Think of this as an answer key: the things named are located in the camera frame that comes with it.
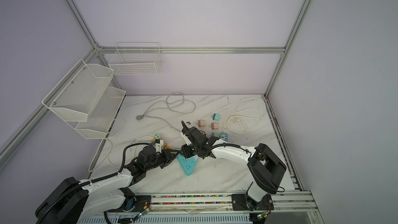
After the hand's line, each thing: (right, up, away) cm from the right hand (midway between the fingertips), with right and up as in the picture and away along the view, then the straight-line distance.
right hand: (180, 152), depth 81 cm
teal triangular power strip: (+4, -6, -2) cm, 7 cm away
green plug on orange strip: (-15, +7, +9) cm, 18 cm away
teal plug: (+21, +17, +23) cm, 36 cm away
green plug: (+20, +7, +15) cm, 26 cm away
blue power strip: (+26, +6, +14) cm, 30 cm away
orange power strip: (-10, +1, +9) cm, 13 cm away
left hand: (-1, -1, +1) cm, 2 cm away
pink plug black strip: (+20, +12, +20) cm, 31 cm away
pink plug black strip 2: (+11, +14, +21) cm, 28 cm away
